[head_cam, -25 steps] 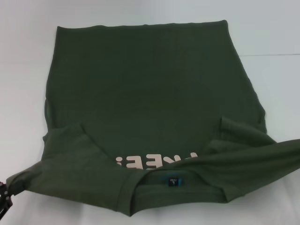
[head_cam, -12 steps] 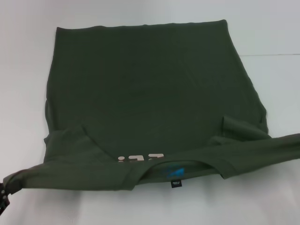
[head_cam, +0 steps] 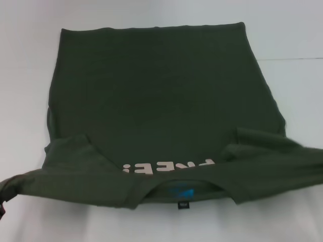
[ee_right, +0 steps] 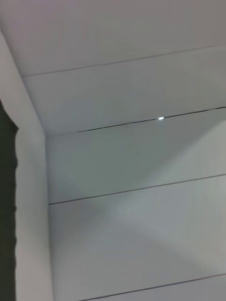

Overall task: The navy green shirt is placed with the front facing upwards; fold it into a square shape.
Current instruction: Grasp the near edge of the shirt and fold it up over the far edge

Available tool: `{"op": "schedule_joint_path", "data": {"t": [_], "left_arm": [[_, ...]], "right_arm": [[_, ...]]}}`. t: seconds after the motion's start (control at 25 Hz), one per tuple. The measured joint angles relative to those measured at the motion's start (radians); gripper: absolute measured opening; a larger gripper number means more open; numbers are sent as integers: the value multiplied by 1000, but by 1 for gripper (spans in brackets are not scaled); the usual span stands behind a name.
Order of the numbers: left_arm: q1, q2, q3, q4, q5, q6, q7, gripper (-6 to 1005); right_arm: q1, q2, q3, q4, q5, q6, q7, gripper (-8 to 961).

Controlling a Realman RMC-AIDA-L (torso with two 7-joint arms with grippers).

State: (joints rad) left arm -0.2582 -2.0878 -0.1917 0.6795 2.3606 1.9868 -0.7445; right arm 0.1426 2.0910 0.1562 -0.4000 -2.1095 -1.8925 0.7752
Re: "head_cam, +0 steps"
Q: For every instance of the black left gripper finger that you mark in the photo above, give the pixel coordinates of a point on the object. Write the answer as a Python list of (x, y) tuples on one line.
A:
[(2, 210)]

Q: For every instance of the dark green printed t-shirt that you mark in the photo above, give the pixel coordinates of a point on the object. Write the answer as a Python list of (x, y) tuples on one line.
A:
[(156, 88)]

